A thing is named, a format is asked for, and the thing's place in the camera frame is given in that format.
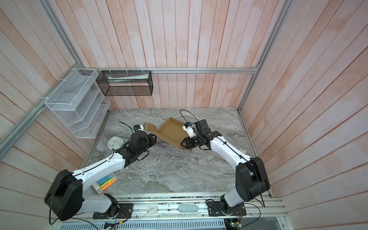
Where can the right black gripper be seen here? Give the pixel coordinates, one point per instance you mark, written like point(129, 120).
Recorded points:
point(188, 140)

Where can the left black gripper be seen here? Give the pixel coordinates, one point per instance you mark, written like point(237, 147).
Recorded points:
point(153, 141)

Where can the brown cardboard box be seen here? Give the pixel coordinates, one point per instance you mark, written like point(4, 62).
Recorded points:
point(171, 131)

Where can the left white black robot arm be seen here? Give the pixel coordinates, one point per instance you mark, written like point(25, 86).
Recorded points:
point(66, 197)

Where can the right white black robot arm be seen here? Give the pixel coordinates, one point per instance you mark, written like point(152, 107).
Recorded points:
point(251, 179)

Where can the small white label box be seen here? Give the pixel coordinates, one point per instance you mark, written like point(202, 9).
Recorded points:
point(152, 210)

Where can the pack of coloured markers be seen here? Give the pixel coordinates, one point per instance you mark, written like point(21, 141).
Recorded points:
point(103, 184)

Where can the paper sheet in black basket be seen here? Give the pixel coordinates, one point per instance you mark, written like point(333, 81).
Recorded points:
point(129, 79)

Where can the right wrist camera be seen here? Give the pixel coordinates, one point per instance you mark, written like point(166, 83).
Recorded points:
point(188, 127)

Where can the black wire mesh basket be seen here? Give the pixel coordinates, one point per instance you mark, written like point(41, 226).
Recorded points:
point(124, 89)

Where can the aluminium mounting rail frame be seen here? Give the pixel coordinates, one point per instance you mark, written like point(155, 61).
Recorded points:
point(262, 213)

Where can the white wire mesh shelf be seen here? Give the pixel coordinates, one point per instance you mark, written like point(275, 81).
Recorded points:
point(78, 105)

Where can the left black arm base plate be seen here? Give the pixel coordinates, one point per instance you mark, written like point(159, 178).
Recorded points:
point(120, 211)

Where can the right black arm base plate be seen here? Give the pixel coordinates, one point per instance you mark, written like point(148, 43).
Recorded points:
point(220, 208)

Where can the grey oval device on rail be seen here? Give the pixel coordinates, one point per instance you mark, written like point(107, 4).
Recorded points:
point(188, 208)

